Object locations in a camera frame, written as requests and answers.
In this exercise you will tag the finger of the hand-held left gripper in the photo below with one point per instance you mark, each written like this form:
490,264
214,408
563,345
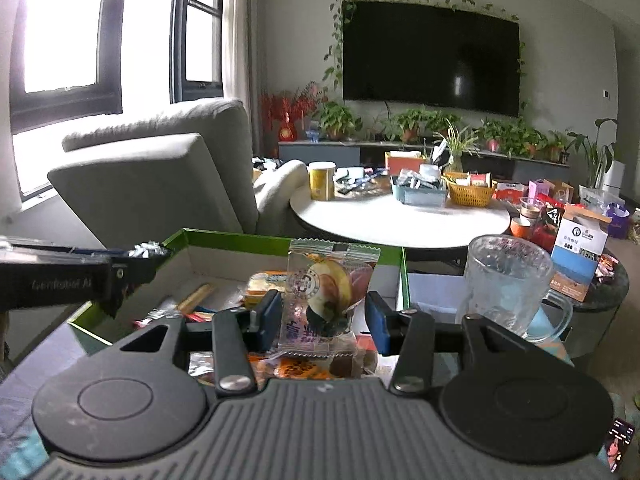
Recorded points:
130,275

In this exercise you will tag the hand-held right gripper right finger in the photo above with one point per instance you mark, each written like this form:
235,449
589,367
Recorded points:
377,325

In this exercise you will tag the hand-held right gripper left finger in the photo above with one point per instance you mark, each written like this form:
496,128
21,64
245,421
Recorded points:
267,317

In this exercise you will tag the silver foil snack packet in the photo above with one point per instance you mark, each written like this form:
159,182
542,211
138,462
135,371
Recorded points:
147,250

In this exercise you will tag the orange snack packet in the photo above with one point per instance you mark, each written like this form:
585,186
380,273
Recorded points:
295,367

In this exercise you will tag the clear plum snack packet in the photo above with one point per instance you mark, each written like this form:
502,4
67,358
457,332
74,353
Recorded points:
325,285

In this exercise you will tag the tan kraft snack packet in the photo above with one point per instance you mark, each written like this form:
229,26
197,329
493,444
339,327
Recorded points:
197,296

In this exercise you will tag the green cardboard box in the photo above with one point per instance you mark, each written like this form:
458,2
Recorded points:
225,260

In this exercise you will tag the orange sausage packet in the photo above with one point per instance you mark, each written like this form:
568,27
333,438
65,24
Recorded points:
201,317

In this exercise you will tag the grey fabric sofa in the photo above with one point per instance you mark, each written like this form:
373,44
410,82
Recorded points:
150,185

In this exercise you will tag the round white table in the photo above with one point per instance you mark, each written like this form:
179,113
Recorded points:
390,225

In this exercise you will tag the blue plastic basket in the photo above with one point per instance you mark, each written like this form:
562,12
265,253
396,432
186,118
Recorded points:
417,197

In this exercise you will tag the clear glass mug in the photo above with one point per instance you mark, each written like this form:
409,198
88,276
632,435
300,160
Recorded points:
505,280

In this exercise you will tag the yellow can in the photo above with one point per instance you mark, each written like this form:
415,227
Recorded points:
321,185

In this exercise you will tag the scattered dark small packets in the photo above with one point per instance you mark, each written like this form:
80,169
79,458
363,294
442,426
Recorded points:
360,182

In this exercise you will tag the yellow woven basket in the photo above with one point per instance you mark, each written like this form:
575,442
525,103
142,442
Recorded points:
470,195

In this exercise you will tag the orange box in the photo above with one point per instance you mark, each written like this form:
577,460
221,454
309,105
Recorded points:
402,164

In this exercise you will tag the orange cup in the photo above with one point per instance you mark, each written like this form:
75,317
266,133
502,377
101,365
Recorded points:
520,230

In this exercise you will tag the grey television console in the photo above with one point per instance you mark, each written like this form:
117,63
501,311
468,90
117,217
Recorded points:
320,152

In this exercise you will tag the clear plastic cup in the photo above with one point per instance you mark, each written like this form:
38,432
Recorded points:
531,210

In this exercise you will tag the spider plant in vase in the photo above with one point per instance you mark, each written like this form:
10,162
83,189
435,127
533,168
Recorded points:
457,145

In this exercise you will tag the white blue carton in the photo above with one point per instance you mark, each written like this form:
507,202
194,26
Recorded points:
575,260

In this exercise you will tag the row of potted plants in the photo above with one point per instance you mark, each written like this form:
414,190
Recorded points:
337,120

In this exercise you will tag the red flower decoration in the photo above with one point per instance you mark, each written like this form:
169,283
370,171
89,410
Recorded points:
285,105

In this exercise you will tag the round dark side table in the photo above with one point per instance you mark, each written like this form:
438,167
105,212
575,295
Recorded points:
600,310

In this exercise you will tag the small red white packets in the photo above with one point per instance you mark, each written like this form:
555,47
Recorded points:
607,266

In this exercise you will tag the light curtain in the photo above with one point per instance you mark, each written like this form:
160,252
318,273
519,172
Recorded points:
242,50

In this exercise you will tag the large black-framed window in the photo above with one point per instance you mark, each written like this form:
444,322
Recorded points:
60,25

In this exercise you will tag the narrow black-framed window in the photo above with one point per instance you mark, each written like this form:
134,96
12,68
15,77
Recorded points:
200,25

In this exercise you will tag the purple gift bag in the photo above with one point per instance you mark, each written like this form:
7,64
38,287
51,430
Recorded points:
617,222

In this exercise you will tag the printed photo card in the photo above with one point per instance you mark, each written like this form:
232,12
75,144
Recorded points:
619,442

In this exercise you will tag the tall leafy plant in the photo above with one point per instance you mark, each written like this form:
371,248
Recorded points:
597,152

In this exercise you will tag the white air purifier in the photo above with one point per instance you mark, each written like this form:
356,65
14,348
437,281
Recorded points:
614,175

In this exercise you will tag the wall-mounted black television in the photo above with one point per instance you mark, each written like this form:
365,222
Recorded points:
430,55

